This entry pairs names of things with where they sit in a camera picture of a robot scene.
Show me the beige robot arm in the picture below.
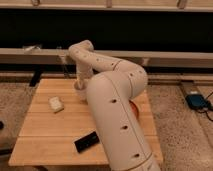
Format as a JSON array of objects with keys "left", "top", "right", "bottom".
[{"left": 69, "top": 40, "right": 161, "bottom": 171}]

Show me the wooden table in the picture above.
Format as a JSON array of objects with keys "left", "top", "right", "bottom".
[{"left": 8, "top": 78, "right": 164, "bottom": 168}]

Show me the orange round bowl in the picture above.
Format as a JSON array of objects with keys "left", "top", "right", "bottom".
[{"left": 130, "top": 101, "right": 139, "bottom": 119}]

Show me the black rectangular remote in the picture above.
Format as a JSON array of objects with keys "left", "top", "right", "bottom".
[{"left": 74, "top": 131, "right": 100, "bottom": 153}]

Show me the blue device on floor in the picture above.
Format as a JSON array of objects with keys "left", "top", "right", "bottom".
[{"left": 186, "top": 94, "right": 207, "bottom": 110}]

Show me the long wooden bench rail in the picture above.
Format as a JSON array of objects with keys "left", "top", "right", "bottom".
[{"left": 0, "top": 48, "right": 213, "bottom": 68}]

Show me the black cable on floor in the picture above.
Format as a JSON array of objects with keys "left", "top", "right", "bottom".
[{"left": 198, "top": 91, "right": 213, "bottom": 122}]

